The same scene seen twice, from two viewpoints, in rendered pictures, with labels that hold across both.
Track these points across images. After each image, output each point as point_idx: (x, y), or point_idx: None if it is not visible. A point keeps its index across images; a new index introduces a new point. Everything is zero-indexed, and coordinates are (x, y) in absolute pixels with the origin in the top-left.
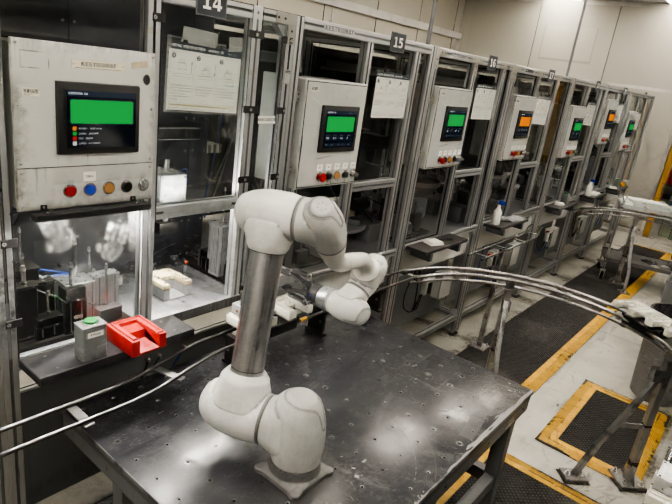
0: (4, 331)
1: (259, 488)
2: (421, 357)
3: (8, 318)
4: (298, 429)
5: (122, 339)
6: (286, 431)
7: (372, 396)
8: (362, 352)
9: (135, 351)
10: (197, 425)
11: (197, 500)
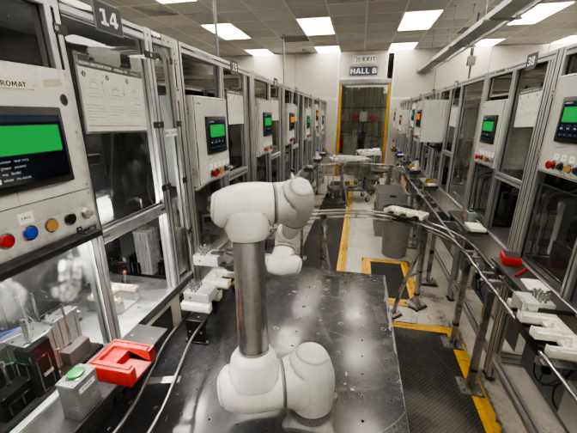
0: None
1: None
2: (313, 279)
3: None
4: (323, 381)
5: (113, 373)
6: (313, 387)
7: (309, 320)
8: (277, 290)
9: (133, 379)
10: (208, 413)
11: None
